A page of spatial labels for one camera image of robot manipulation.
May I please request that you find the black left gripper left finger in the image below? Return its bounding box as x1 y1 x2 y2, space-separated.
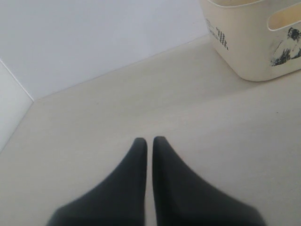
47 137 148 226

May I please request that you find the small cream plastic bin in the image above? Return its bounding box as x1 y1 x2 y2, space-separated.
200 0 301 81

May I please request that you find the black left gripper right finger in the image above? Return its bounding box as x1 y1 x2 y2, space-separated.
152 136 266 226

